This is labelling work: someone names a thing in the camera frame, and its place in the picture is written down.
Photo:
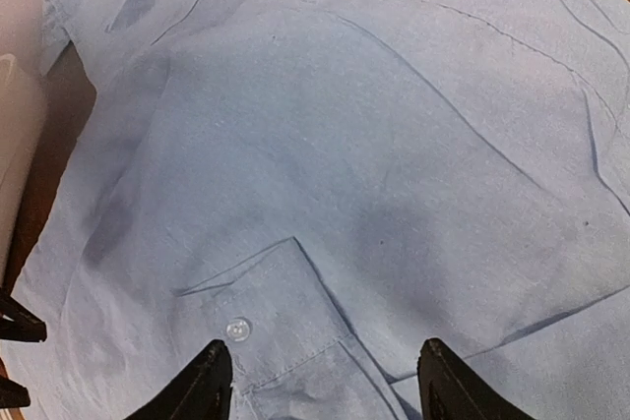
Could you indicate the white plastic bin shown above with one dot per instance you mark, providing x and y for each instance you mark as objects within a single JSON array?
[{"x": 23, "y": 112}]

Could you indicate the light blue long sleeve shirt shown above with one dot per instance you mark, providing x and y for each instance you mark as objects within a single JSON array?
[{"x": 324, "y": 185}]

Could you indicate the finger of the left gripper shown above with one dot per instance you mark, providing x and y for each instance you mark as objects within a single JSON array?
[
  {"x": 13, "y": 395},
  {"x": 18, "y": 323}
]

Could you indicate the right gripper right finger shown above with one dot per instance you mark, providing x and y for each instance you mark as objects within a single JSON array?
[{"x": 450, "y": 389}]

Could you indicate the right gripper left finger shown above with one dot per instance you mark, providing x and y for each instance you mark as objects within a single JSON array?
[{"x": 201, "y": 391}]

